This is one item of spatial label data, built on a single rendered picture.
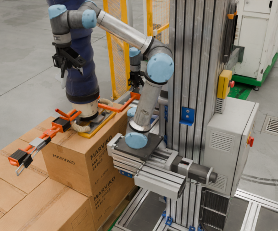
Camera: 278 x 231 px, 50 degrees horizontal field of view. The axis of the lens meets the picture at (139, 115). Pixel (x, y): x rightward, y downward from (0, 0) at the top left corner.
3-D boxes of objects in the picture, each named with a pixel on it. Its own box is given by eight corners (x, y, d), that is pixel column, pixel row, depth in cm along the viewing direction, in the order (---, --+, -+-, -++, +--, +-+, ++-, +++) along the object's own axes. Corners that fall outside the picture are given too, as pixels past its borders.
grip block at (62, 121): (60, 122, 199) (58, 115, 195) (72, 126, 195) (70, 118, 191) (52, 129, 193) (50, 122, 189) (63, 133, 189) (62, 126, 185)
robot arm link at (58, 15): (64, 8, 120) (44, 8, 121) (69, 35, 126) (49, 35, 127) (69, 3, 127) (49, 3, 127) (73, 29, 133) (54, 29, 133)
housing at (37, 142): (38, 142, 182) (36, 136, 180) (46, 145, 179) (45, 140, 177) (30, 149, 177) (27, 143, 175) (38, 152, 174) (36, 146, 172)
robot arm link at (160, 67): (144, 136, 170) (176, 49, 140) (143, 154, 158) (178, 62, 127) (124, 131, 169) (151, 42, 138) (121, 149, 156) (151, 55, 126)
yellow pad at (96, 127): (105, 110, 227) (105, 104, 224) (117, 113, 223) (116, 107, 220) (77, 134, 203) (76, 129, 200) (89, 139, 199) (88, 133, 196)
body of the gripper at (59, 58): (64, 62, 144) (60, 37, 137) (79, 64, 141) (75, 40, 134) (53, 68, 139) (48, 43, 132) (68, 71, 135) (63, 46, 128)
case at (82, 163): (95, 134, 269) (89, 96, 246) (133, 146, 253) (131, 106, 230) (49, 178, 226) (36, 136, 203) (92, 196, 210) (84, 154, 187)
